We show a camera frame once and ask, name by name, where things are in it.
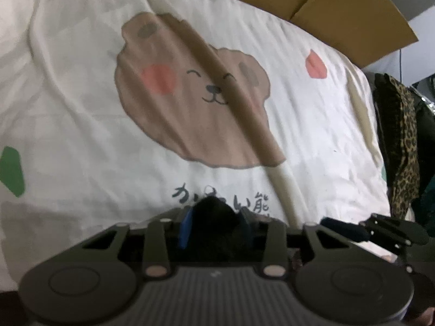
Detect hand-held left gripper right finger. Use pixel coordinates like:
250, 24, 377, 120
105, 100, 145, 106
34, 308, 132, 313
240, 211, 368, 281

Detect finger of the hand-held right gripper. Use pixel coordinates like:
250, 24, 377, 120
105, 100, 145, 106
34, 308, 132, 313
320, 213, 429, 257

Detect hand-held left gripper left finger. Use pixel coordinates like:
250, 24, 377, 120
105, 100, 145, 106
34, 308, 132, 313
68, 211, 192, 279

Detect black shorts with patterned trim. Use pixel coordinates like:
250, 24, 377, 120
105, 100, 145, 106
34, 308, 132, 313
188, 198, 254, 264

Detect leopard print garment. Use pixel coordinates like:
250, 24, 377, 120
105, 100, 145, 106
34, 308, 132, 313
374, 73, 421, 221

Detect black garment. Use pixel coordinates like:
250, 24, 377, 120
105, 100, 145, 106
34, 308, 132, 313
413, 98, 435, 211

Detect cream bear printed blanket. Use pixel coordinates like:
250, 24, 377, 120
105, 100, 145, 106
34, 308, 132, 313
0, 0, 391, 293

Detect flat cardboard sheet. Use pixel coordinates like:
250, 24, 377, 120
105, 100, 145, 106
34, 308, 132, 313
56, 0, 419, 70

